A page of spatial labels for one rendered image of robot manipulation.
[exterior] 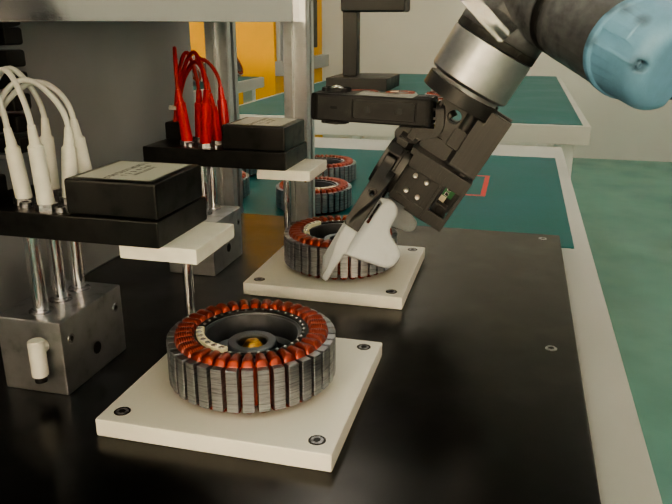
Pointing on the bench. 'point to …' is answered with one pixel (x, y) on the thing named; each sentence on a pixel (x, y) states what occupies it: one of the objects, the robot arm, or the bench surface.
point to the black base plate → (496, 344)
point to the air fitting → (37, 349)
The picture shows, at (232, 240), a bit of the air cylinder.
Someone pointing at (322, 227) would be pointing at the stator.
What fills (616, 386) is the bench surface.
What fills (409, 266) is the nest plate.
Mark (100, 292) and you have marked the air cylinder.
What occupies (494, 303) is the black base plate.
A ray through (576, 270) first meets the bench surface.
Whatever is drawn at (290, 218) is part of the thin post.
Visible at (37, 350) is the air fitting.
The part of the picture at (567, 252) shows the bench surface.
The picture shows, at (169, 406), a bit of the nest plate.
